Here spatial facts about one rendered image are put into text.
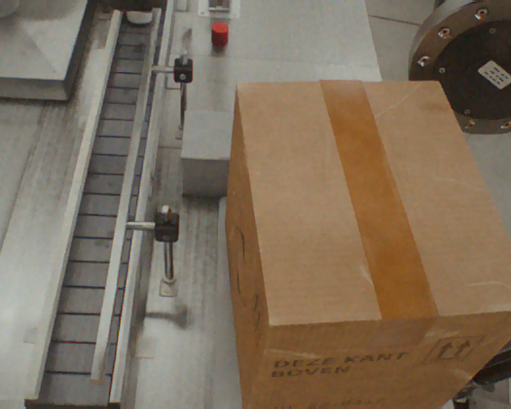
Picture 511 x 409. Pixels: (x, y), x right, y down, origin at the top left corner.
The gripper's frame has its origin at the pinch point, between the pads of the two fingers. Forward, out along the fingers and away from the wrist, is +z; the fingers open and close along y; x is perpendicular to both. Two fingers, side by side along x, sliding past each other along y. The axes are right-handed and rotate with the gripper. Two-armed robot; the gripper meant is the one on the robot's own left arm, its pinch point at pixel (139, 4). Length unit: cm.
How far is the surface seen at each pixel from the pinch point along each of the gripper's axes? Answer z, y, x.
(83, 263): -28, 2, 44
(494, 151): 109, -122, 10
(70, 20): 5.2, 13.3, 2.3
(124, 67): -2.7, 1.8, 12.1
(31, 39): 1.4, 19.2, 7.1
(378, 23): 157, -88, -51
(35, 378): -41, 4, 55
